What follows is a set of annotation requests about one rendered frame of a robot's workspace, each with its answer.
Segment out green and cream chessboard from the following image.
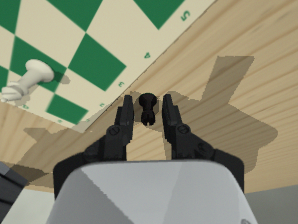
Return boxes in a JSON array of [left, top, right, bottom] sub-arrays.
[[0, 0, 215, 133]]

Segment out black rook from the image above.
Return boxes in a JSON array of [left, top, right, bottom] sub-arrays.
[[139, 93, 157, 126]]

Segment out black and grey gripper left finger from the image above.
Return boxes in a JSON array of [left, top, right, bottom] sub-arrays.
[[53, 95, 134, 200]]

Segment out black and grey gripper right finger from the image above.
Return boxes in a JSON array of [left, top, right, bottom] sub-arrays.
[[162, 94, 244, 194]]

